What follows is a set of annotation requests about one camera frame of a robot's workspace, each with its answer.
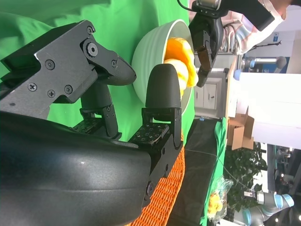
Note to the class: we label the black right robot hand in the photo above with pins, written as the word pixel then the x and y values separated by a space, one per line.
pixel 70 169

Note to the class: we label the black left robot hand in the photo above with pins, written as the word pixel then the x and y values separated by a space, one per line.
pixel 207 30

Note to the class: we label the orange striped bread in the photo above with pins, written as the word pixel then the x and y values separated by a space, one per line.
pixel 188 75
pixel 178 46

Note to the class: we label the grey-green bowl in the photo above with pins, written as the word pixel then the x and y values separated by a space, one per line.
pixel 150 47

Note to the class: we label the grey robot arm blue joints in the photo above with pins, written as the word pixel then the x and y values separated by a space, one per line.
pixel 265 213

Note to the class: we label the orange wicker basket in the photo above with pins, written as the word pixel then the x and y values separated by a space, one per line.
pixel 167 188

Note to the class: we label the person in striped shirt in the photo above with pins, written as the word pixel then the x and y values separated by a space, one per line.
pixel 244 37

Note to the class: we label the white cabinet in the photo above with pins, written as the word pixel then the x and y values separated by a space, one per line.
pixel 209 94

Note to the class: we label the green tablecloth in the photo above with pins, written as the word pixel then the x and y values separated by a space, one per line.
pixel 117 23

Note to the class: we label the brown cardboard box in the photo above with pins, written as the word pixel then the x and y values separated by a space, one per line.
pixel 240 131

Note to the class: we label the green cloth strip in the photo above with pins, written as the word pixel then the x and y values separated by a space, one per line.
pixel 219 141

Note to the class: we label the black backdrop cloth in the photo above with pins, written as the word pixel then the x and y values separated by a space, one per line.
pixel 200 176

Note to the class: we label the green leafy plant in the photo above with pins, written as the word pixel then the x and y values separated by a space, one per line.
pixel 244 169

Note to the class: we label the clear bag of yellow toys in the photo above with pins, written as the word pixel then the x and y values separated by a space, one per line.
pixel 217 204

